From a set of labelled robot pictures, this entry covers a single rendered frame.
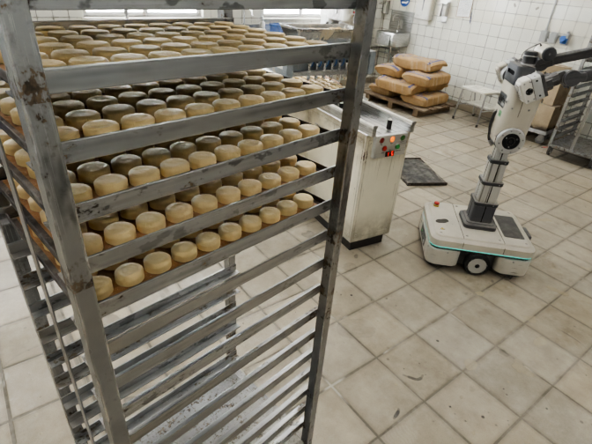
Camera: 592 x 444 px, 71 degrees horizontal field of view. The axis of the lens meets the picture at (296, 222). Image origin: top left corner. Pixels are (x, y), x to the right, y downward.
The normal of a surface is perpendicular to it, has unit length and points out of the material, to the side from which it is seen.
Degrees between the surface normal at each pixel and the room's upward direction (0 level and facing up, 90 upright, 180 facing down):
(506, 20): 90
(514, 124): 101
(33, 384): 0
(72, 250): 90
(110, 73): 90
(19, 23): 90
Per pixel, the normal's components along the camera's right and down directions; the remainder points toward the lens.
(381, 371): 0.07, -0.86
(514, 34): -0.80, 0.26
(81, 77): 0.71, 0.40
